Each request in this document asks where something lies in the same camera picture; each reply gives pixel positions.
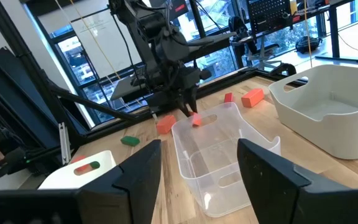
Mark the large black panel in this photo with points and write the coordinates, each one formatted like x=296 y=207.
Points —
x=8 y=93

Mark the orange wooden block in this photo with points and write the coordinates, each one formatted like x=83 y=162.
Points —
x=253 y=97
x=166 y=124

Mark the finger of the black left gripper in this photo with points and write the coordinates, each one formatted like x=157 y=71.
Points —
x=185 y=107
x=195 y=99

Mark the dark window frame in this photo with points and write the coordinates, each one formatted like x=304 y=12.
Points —
x=197 y=18

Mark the black device with green light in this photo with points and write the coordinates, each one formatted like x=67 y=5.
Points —
x=17 y=157

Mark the black aluminium table frame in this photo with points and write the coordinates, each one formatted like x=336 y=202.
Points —
x=222 y=84

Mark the black office chair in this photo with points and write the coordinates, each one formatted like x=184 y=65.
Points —
x=244 y=34

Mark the dark grey desk top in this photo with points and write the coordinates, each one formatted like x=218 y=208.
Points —
x=210 y=42
x=126 y=87

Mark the red wooden block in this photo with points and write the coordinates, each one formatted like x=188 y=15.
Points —
x=228 y=97

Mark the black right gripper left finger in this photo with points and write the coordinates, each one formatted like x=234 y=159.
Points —
x=129 y=193

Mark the light grey plastic bin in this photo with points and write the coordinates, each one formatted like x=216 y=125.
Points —
x=322 y=133

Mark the black standing desk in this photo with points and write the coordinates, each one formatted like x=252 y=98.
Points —
x=334 y=31

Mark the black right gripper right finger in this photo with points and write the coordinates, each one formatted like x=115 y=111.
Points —
x=275 y=193

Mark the white glass board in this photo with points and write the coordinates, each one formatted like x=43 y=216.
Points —
x=104 y=46

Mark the black pegboard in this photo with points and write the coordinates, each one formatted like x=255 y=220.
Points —
x=269 y=15

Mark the clear plastic bin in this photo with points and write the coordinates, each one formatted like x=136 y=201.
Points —
x=210 y=161

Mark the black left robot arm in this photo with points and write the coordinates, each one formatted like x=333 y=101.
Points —
x=154 y=28

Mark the black bag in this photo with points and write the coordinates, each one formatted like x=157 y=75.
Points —
x=308 y=44

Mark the silver metal bracket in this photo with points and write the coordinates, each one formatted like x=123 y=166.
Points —
x=64 y=143

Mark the white plastic bin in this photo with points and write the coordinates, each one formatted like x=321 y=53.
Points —
x=61 y=179

